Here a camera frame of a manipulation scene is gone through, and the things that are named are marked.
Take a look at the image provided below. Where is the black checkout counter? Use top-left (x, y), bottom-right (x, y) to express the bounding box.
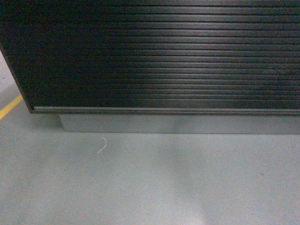
top-left (0, 0), bottom-right (300, 134)

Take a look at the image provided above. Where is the white string scrap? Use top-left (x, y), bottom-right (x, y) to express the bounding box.
top-left (97, 138), bottom-right (107, 154)

